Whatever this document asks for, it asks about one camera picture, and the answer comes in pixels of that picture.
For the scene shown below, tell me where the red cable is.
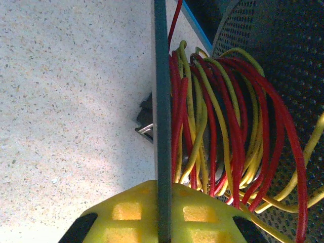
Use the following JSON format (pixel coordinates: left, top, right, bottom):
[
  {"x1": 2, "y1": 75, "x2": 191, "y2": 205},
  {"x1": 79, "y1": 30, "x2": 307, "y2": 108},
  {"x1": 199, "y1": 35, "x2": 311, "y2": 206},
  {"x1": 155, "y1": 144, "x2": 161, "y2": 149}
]
[{"x1": 167, "y1": 0, "x2": 308, "y2": 243}]

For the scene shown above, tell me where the grey perforated cable spool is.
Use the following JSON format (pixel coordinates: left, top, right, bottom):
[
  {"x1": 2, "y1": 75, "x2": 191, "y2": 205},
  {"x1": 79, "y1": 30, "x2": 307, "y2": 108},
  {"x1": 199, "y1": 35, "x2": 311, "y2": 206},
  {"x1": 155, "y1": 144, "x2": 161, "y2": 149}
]
[{"x1": 151, "y1": 0, "x2": 324, "y2": 243}]

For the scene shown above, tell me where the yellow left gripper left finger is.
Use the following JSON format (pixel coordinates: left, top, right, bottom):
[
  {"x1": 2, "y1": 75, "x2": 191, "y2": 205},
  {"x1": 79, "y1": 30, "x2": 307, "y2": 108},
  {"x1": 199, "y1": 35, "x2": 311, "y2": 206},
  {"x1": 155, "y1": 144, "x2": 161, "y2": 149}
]
[{"x1": 59, "y1": 180, "x2": 159, "y2": 243}]

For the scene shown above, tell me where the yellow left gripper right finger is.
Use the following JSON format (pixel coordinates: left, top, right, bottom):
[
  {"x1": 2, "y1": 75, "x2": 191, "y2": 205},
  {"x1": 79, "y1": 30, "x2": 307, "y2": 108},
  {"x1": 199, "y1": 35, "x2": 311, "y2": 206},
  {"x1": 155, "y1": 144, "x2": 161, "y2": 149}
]
[{"x1": 172, "y1": 183, "x2": 264, "y2": 243}]

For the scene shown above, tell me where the black open box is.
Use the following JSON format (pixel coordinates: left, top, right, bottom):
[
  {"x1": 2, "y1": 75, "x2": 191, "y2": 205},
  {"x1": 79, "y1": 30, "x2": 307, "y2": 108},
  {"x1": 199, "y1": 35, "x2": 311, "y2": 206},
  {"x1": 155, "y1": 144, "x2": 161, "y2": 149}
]
[{"x1": 135, "y1": 92, "x2": 155, "y2": 144}]

